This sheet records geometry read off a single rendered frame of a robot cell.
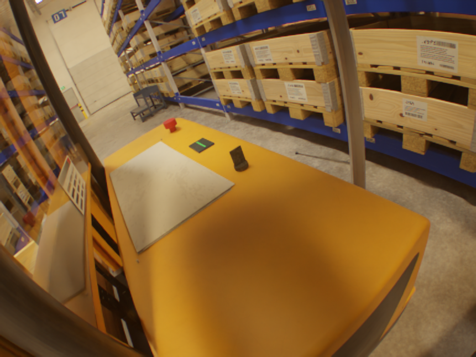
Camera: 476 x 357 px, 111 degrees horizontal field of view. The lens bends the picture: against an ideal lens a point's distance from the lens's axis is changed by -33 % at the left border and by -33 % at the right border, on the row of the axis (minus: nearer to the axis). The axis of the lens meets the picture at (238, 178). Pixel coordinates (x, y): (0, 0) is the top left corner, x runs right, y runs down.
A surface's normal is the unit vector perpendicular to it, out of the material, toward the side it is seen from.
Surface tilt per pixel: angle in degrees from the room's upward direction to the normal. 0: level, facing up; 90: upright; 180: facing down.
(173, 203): 0
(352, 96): 91
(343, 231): 0
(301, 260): 0
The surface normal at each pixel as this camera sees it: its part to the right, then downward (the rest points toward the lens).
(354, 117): -0.15, 0.60
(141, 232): -0.31, -0.78
